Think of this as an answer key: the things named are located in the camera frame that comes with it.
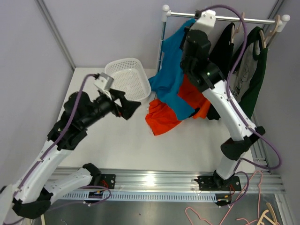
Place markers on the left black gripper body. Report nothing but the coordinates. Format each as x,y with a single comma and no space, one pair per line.
106,106

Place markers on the orange t shirt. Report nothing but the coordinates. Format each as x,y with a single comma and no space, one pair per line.
188,102

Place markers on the blue t shirt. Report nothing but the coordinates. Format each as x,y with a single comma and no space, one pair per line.
167,81

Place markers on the black t shirt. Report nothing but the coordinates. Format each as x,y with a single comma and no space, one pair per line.
222,53

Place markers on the green white raglan shirt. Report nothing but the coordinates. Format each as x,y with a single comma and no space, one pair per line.
248,76

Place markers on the beige wooden hanger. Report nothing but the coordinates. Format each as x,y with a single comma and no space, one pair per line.
266,38
235,31

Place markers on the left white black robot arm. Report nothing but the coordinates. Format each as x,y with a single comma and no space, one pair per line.
33,195

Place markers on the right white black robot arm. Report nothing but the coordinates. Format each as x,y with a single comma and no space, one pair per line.
210,81

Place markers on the beige hanger on floor right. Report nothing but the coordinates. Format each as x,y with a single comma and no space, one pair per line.
268,215

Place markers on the white plastic laundry basket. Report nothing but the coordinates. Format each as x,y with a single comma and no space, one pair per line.
130,77

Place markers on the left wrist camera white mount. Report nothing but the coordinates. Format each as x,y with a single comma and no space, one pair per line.
103,83

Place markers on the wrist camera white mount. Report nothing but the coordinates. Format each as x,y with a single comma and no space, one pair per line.
205,22
103,83

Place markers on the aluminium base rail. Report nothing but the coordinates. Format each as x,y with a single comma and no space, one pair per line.
182,182

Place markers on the white cable duct strip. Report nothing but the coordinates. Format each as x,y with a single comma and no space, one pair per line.
141,196

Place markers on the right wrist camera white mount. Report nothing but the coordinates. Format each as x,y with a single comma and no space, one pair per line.
205,22

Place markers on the pink wire hanger on floor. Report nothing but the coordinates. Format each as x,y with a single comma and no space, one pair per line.
238,199

